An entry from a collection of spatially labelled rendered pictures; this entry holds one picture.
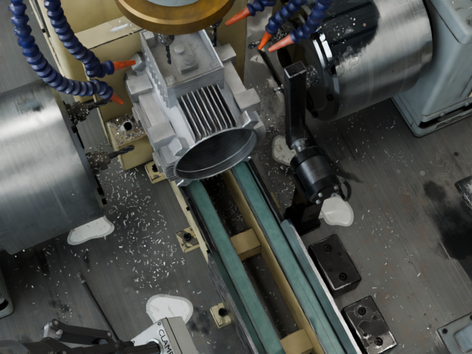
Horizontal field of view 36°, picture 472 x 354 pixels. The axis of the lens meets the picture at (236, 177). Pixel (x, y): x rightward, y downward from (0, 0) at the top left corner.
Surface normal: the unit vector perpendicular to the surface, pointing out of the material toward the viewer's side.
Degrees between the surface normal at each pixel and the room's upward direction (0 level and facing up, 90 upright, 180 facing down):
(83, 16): 90
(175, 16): 0
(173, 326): 50
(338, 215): 0
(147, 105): 0
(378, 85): 77
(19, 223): 66
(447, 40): 90
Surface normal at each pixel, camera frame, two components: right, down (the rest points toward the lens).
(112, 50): 0.43, 0.83
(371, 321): 0.02, -0.41
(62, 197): 0.37, 0.48
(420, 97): -0.90, 0.38
